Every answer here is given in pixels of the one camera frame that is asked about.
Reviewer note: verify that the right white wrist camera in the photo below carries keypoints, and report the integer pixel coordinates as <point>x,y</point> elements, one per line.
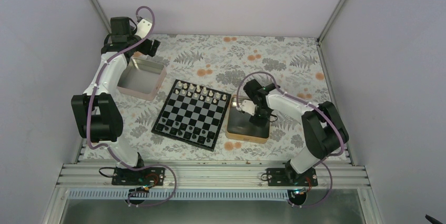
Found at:
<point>247,106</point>

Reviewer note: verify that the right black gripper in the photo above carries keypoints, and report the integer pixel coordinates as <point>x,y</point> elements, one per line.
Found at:
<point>263,121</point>

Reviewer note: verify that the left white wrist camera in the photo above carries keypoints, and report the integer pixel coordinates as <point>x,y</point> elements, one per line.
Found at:
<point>144,27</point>

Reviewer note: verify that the yellow metal tin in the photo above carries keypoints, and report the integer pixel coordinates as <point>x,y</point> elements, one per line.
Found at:
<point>239,127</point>

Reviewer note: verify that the pink metal tin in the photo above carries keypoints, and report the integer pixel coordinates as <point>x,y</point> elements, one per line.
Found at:
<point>142,79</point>

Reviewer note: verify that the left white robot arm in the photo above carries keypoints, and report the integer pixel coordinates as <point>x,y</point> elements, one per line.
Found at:
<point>97,117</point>

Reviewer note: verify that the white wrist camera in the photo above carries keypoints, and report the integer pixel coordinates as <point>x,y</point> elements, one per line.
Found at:
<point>247,106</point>
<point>144,27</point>

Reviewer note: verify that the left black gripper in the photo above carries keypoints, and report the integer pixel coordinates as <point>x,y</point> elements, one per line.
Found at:
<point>145,50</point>

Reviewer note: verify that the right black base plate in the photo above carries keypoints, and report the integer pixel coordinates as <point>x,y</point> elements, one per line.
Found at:
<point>281,177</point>

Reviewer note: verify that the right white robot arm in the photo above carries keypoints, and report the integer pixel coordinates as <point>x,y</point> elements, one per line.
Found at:
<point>323,128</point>

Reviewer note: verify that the floral table mat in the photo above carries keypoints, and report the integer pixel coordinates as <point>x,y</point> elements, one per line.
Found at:
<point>221,62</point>

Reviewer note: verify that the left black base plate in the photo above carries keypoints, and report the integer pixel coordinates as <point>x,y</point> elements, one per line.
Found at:
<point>148,177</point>

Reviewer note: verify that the black white chess board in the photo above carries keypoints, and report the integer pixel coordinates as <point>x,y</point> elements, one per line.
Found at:
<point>191,117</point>

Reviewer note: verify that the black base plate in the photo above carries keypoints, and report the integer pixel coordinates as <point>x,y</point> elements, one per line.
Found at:
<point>148,177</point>
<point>281,177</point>

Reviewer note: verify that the aluminium mounting rail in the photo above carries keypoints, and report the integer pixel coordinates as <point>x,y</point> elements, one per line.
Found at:
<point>213,175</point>

